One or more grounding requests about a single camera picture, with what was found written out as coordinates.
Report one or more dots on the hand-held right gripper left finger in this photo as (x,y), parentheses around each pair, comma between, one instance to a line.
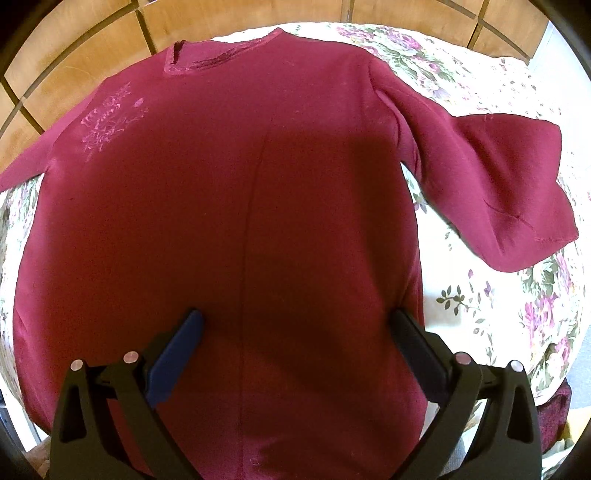
(174,355)

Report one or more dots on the floral bed sheet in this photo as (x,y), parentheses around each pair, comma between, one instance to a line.
(512,295)

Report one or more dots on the dark red velvet cloth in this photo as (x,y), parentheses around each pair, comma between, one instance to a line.
(554,417)

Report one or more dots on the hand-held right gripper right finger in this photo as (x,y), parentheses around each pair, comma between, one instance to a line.
(418,353)

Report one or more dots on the wooden headboard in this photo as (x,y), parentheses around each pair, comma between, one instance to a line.
(83,55)

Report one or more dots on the maroon long-sleeved shirt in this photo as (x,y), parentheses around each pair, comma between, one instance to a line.
(240,221)

